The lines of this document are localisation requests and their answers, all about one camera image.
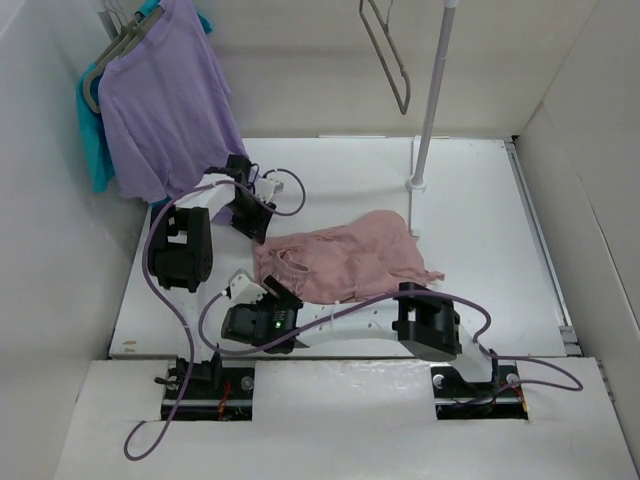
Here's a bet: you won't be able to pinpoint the purple t-shirt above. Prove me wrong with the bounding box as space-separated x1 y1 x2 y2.
98 1 246 204

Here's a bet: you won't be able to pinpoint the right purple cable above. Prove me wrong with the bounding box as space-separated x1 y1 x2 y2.
197 289 585 401

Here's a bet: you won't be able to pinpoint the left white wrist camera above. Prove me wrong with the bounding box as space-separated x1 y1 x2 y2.
254 177 284 203

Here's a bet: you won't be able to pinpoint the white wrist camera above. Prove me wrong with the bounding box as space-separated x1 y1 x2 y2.
254 177 284 203
227 269 267 304

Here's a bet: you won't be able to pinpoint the grey hanger with teal shirt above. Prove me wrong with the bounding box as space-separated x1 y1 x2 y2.
82 64 104 114

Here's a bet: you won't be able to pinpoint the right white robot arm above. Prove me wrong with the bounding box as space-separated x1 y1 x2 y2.
221 277 499 394

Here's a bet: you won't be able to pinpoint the teal t-shirt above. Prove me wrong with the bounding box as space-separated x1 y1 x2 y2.
75 0 211 195

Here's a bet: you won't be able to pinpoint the pink trousers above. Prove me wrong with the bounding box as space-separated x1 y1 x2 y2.
253 210 445 305

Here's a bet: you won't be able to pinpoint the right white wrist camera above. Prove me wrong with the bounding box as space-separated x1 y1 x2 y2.
227 269 267 304

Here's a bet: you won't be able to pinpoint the grey hanger with purple shirt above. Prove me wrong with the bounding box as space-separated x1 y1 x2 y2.
95 4 165 71

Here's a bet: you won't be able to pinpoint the white garment rack pole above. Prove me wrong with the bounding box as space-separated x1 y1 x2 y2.
407 0 460 192

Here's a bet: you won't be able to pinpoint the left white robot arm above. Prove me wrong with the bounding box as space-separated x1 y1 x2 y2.
142 155 282 363

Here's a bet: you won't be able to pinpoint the aluminium side rail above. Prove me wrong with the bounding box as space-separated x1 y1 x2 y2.
505 139 583 357

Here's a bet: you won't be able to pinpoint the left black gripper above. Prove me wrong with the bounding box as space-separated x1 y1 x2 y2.
227 192 275 243

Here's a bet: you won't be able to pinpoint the purple cable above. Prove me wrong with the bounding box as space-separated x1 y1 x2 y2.
197 289 585 401
122 167 307 461

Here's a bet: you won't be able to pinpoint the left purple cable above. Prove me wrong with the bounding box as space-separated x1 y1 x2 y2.
122 167 307 461

